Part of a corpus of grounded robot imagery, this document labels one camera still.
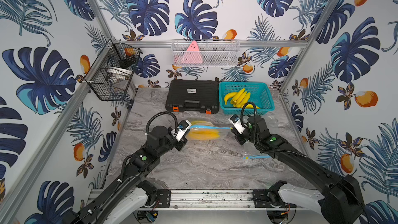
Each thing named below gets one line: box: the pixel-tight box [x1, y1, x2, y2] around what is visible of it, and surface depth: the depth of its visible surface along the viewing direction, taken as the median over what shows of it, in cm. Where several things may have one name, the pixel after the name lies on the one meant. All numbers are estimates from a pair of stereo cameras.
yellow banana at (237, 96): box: [230, 88, 246, 104], surface depth 114 cm
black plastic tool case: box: [165, 79, 220, 115], surface depth 109 cm
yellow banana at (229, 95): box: [223, 91, 239, 106], surface depth 116 cm
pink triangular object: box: [177, 40, 204, 64], surface depth 92 cm
